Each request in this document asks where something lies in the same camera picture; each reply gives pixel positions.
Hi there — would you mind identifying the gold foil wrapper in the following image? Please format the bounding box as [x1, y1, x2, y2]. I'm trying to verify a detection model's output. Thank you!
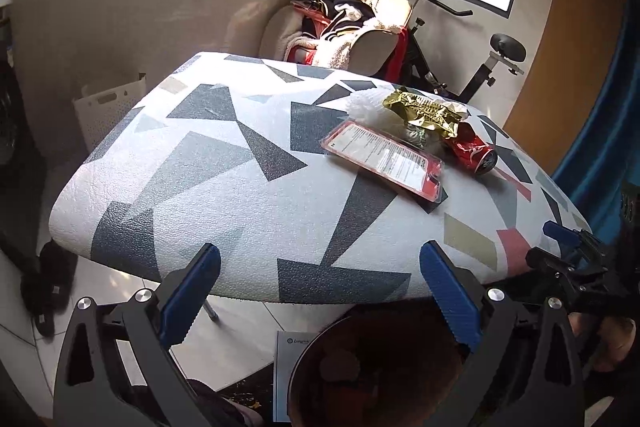
[382, 87, 468, 138]

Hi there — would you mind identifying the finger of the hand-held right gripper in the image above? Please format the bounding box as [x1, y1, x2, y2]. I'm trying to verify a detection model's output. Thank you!
[524, 246, 640, 314]
[541, 220, 622, 264]

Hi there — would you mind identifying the white laundry basket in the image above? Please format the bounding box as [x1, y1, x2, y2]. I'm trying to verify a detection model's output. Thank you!
[72, 74, 146, 152]

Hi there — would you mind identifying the wooden panel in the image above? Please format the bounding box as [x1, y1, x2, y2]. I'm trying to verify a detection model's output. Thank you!
[502, 0, 631, 172]

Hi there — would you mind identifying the dark brown bin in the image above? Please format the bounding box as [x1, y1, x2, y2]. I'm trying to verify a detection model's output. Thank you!
[287, 307, 468, 427]

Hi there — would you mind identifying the geometric patterned tablecloth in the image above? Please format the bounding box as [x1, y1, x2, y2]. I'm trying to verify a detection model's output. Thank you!
[48, 52, 591, 305]

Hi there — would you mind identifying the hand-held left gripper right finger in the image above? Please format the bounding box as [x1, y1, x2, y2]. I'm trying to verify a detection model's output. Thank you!
[420, 240, 594, 427]

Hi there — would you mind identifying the black slipper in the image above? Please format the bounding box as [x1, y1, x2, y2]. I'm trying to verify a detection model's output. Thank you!
[20, 239, 78, 338]

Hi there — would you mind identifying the red soda can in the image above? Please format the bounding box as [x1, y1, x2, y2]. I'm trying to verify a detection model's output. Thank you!
[442, 122, 498, 176]

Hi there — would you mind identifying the dark striped jacket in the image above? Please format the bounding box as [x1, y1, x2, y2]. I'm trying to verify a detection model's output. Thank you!
[302, 0, 376, 40]

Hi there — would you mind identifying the black exercise bike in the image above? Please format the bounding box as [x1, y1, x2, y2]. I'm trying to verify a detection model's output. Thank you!
[385, 0, 528, 105]

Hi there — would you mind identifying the red garment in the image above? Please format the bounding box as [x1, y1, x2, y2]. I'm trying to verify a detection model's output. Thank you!
[375, 27, 412, 80]

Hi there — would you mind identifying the person's right hand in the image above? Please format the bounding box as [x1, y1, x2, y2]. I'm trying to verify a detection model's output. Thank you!
[567, 312, 640, 373]

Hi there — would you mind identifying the red clear blister pack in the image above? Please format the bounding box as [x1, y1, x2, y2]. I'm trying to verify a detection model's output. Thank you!
[320, 119, 447, 206]

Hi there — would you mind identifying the white paper booklet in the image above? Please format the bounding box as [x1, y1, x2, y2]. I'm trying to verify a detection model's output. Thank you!
[272, 331, 313, 423]

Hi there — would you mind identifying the white fleece blanket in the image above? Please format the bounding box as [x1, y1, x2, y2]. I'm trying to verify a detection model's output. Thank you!
[282, 19, 401, 70]

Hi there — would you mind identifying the blue curtain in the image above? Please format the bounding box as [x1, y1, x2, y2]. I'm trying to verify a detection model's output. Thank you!
[552, 0, 640, 238]

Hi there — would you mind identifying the beige chair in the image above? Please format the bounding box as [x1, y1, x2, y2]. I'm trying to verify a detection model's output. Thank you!
[260, 0, 413, 75]

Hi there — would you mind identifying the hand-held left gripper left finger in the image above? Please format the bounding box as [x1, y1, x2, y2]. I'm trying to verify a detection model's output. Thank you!
[52, 243, 223, 427]

